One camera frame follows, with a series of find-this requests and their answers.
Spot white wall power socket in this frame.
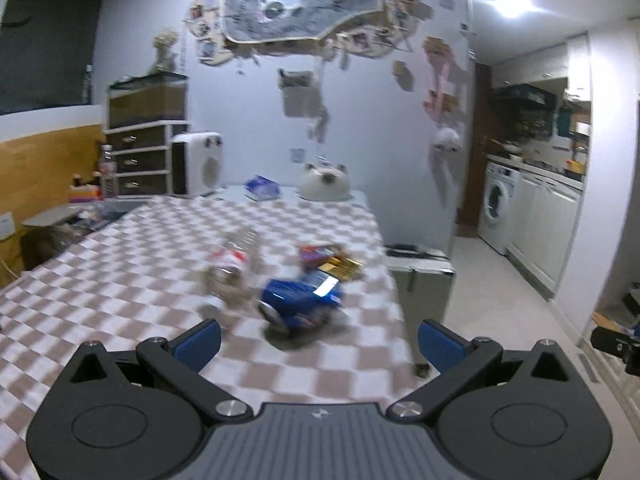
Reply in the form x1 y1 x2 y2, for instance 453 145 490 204
0 212 16 242

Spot white space heater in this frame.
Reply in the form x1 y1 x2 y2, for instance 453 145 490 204
170 131 222 197

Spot silver ribbed suitcase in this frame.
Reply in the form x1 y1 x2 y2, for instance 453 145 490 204
385 244 456 376

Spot white washing machine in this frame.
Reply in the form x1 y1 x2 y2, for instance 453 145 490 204
477 162 521 255

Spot white kitchen cabinets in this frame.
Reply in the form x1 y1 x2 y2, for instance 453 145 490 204
506 171 582 299

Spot glass fish tank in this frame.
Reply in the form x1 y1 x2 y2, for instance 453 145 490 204
107 70 189 129

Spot white drawer cabinet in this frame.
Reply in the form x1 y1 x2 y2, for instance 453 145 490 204
104 120 189 198

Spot clear plastic water bottle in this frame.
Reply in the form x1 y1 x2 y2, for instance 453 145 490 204
204 228 260 309

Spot upright water bottle red label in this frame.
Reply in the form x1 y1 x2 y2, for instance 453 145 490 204
99 144 117 200

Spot blue tissue pack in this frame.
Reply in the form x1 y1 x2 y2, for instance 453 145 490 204
244 174 281 202

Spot gold foil wrapper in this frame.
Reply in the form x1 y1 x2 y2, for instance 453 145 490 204
319 256 362 282

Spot white cat-shaped ornament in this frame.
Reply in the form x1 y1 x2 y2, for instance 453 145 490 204
298 164 350 202

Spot red cigarette pack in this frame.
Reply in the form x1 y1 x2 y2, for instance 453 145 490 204
298 244 343 269

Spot wall photo collage board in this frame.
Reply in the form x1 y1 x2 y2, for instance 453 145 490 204
184 0 430 66

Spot white plush wall toy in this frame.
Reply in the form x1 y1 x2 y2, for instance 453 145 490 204
433 127 463 153

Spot crushed blue soda can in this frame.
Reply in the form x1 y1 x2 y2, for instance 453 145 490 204
257 270 342 336

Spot dark window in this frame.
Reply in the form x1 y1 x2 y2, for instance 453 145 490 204
1 0 102 115

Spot checkered tablecloth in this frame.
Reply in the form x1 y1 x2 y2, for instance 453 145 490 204
1 197 416 479

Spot dried flower bouquet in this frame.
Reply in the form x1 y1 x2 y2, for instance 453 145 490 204
149 28 179 75

